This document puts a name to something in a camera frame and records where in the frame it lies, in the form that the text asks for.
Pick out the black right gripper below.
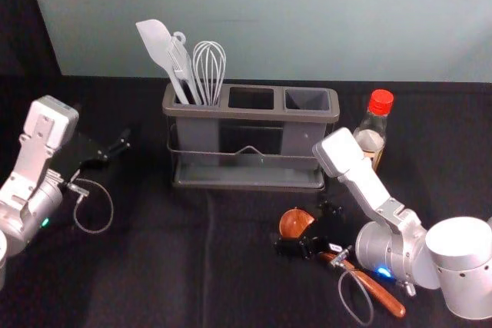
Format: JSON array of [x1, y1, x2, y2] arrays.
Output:
[[274, 200, 363, 260]]

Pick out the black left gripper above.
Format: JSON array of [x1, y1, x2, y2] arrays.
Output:
[[47, 127, 133, 184]]

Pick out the brown wooden spoon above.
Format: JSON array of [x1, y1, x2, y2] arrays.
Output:
[[278, 207, 407, 319]]

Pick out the grey slotted turner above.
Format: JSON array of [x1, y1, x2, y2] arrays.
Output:
[[168, 31, 205, 107]]

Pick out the grey silicone spatula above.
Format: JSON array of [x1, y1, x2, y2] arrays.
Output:
[[135, 18, 191, 106]]

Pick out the clear bottle with red cap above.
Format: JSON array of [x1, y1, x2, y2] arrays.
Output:
[[352, 88, 395, 172]]

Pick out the grey whisk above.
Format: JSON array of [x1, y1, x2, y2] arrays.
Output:
[[191, 40, 228, 108]]

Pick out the grey three-compartment utensil rack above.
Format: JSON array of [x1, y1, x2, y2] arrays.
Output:
[[161, 82, 341, 193]]

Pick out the black table cloth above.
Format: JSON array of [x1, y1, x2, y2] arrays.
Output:
[[0, 73, 492, 328]]

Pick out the left gripper's thin dark cable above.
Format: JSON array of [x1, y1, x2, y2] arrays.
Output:
[[66, 177, 115, 234]]

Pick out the gripper's thin dark cable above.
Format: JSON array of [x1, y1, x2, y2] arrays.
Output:
[[66, 177, 115, 234], [327, 244, 375, 327]]

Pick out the right gripper's thin dark cable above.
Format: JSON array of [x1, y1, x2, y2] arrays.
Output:
[[327, 244, 375, 327]]

